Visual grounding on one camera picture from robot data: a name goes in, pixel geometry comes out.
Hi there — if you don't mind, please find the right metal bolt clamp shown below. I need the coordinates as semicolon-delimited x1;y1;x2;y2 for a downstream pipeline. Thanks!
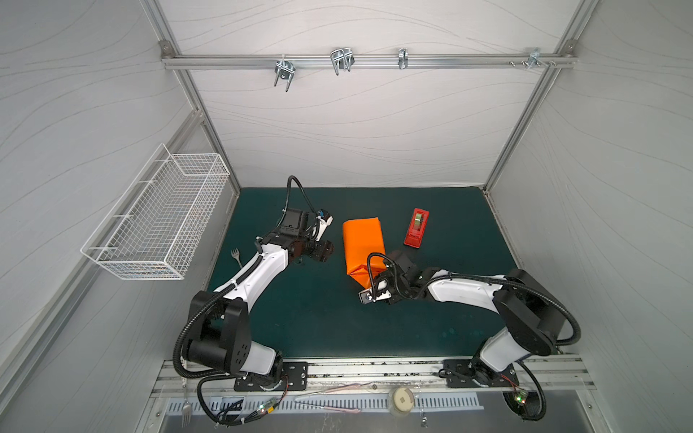
509;48;557;70

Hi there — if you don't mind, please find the white slotted vent strip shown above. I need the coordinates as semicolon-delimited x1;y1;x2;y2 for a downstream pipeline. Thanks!
164;393;484;417

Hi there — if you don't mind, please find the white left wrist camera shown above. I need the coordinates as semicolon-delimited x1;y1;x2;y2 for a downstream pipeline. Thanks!
313;209;333;241

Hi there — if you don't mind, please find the left black base cable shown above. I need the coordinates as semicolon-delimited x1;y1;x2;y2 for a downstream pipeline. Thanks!
196;372;288;427

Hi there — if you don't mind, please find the right black base cable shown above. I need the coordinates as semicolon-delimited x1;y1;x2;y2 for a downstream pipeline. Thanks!
502;359;548;422

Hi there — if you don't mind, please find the red tape dispenser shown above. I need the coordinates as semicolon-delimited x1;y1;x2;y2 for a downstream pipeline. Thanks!
404;209;430;248

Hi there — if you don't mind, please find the left metal u-bolt clamp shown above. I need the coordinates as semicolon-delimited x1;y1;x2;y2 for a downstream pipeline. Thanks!
274;60;296;92

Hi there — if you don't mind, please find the metal u-bolt clamp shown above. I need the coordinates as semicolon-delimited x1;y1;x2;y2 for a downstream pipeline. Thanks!
330;48;355;76
274;60;296;92

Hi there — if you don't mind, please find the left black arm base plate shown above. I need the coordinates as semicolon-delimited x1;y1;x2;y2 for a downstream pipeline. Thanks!
234;362;308;393

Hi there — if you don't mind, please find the middle metal u-bolt clamp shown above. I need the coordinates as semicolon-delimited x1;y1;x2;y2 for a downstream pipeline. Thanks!
330;48;355;76

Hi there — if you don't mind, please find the black base cable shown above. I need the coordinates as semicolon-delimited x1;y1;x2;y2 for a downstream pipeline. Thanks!
502;359;548;422
196;372;288;427

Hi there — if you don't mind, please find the aluminium crossbar rail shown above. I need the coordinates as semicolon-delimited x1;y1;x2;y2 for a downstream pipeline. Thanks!
162;52;579;70

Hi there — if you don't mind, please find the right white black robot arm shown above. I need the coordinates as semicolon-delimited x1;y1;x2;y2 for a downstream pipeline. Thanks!
359;252;581;387

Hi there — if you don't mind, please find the white wire basket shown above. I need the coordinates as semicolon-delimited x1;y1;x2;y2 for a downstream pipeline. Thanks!
80;144;229;281

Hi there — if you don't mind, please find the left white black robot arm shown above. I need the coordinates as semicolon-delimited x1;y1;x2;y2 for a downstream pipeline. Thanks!
173;209;334;386

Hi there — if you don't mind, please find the fork hanging at front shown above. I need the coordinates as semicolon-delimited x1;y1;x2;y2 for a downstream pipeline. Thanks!
182;385;192;429

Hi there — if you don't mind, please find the orange wrapping paper sheet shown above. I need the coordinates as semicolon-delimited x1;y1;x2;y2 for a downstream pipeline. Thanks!
342;218;385;289

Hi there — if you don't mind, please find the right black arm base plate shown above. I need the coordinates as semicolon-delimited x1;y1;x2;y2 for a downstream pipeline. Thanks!
438;358;518;388

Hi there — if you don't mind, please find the small metal bracket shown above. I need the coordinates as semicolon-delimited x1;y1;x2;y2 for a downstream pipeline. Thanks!
398;48;409;70

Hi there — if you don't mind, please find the silver metal fork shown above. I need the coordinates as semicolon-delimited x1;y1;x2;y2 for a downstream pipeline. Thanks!
231;248;244;268

